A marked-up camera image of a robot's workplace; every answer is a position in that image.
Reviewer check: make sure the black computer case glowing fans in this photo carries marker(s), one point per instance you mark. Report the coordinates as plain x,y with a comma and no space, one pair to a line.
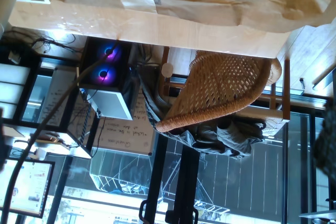
105,77

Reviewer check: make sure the whiteboard with handwriting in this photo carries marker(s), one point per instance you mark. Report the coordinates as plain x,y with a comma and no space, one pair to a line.
123,134

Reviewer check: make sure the black floor stand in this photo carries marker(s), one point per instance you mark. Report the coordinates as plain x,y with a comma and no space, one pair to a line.
181,182

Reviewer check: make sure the short white tape piece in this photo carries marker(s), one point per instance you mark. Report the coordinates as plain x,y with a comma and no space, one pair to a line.
137,3

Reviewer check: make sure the wicker chair with wooden frame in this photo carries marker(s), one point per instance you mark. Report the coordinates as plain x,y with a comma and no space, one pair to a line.
223,82

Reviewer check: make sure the computer monitor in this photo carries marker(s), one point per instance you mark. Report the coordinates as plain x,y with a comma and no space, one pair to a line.
29,187

